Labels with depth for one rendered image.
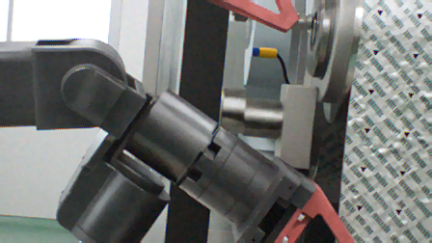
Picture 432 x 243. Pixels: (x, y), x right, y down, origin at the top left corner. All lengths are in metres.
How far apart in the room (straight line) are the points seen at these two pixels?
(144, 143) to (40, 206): 5.78
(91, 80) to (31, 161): 5.78
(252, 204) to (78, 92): 0.15
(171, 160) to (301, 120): 0.15
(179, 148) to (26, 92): 0.11
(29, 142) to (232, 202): 5.75
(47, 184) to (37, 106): 5.76
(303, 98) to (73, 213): 0.22
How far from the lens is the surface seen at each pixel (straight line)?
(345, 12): 0.65
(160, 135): 0.61
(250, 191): 0.61
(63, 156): 6.31
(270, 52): 0.75
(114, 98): 0.58
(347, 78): 0.64
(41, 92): 0.60
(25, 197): 6.39
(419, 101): 0.65
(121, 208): 0.62
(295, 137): 0.71
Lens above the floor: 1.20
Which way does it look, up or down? 3 degrees down
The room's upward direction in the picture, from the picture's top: 6 degrees clockwise
